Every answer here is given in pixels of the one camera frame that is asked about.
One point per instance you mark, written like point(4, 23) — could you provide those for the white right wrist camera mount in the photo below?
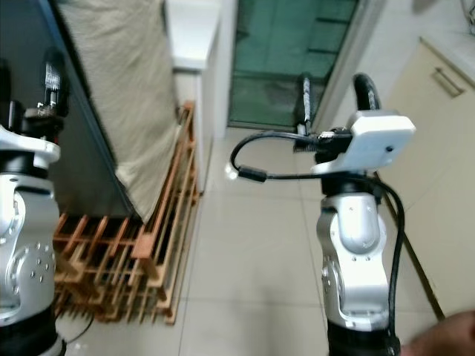
point(382, 137)

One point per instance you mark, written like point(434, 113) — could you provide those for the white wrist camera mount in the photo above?
point(26, 144)
point(382, 137)

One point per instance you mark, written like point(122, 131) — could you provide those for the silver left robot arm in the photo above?
point(30, 252)

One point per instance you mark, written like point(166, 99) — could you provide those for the beige fabric drape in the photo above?
point(133, 74)

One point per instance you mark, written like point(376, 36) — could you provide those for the white box shaped unit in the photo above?
point(193, 33)

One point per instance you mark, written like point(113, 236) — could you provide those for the small dark fridge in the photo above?
point(89, 148)

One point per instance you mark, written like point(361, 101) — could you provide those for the person's bare hand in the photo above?
point(445, 337)

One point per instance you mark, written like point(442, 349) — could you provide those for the green tinted glass door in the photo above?
point(282, 52)

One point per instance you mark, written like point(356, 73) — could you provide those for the wooden slatted rack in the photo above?
point(119, 274)

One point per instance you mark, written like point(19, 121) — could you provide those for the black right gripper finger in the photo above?
point(367, 93)
point(304, 104)

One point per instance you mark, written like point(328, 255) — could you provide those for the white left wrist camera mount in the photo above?
point(26, 144)

